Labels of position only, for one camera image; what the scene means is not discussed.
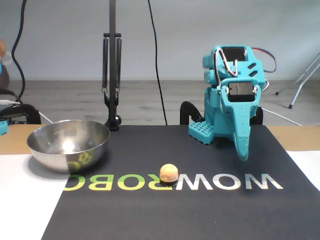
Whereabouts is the black plug cable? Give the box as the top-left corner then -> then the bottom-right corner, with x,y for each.
0,88 -> 25,105

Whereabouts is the white metal folding stand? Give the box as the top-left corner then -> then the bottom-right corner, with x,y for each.
274,51 -> 320,110

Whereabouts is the thick black hanging cable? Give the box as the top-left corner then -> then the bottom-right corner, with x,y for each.
10,0 -> 28,105

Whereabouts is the metal bowl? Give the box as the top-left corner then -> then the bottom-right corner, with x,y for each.
26,119 -> 111,175

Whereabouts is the white floor cable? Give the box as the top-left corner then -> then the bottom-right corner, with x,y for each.
37,111 -> 55,125
262,107 -> 303,127

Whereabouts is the cork coloured ball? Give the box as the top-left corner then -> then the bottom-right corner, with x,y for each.
159,163 -> 179,183

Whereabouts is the black table clamp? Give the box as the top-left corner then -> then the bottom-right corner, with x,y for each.
179,100 -> 205,126
249,106 -> 264,126
0,103 -> 42,125

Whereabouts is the wrist servo cable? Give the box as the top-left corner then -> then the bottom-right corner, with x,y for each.
215,46 -> 240,77

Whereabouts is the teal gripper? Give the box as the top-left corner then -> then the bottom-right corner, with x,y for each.
216,76 -> 263,162

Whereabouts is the black ring ball stand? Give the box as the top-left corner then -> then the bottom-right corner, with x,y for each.
159,178 -> 179,187

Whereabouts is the thin black hanging cable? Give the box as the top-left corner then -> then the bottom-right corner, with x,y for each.
147,0 -> 168,126

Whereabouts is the large white paper sheet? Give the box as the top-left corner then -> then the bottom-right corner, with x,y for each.
0,153 -> 70,240

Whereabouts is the elbow servo cable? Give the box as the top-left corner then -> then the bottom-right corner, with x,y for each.
251,46 -> 278,75

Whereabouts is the teal robot base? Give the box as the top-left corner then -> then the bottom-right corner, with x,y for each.
187,86 -> 236,146

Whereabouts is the black WOWROBO printed mat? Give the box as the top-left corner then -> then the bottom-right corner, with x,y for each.
41,124 -> 320,240

